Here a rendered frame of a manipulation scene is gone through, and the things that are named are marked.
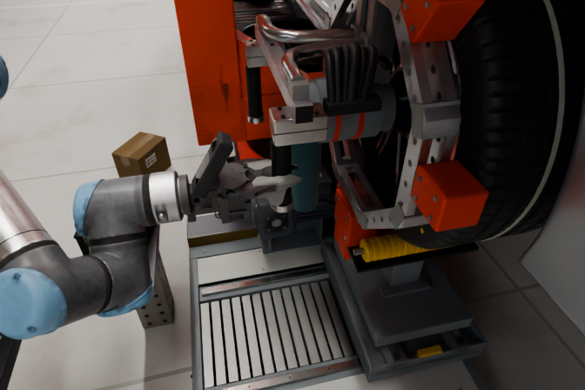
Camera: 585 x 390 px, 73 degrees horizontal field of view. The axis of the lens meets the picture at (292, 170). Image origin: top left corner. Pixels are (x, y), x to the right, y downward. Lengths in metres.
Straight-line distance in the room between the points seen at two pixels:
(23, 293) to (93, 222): 0.16
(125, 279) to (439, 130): 0.54
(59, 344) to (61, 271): 1.03
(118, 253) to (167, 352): 0.83
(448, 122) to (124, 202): 0.53
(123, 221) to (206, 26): 0.68
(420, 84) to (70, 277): 0.57
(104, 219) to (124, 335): 0.91
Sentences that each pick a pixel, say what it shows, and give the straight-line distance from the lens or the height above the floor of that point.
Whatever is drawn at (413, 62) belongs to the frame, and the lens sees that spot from 0.66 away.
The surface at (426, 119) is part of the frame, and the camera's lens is 0.64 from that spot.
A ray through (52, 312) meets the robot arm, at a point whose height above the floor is 0.82.
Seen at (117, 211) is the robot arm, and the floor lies 0.83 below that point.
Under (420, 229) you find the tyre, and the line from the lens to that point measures 0.89.
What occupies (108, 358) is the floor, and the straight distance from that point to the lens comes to 1.55.
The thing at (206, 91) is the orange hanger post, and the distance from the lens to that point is 1.28.
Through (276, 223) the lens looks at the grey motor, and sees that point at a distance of 1.36.
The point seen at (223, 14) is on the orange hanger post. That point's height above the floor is 0.95.
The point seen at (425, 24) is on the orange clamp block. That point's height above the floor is 1.09.
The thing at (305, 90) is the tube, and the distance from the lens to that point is 0.63.
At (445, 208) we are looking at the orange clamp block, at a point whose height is 0.87.
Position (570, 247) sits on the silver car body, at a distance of 0.68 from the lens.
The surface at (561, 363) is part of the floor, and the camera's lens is 1.67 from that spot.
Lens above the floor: 1.27
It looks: 37 degrees down
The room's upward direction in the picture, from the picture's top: straight up
